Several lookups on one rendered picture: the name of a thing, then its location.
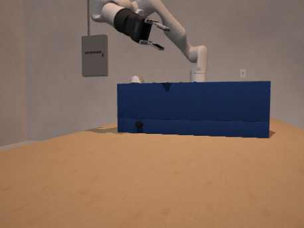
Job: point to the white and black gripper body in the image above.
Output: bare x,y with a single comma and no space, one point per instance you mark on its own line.
126,21

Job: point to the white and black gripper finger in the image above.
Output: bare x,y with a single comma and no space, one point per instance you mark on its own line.
147,42
157,24

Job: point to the blue control console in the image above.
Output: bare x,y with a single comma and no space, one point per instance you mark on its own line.
224,109

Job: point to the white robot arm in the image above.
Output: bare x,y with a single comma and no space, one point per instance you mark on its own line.
177,34

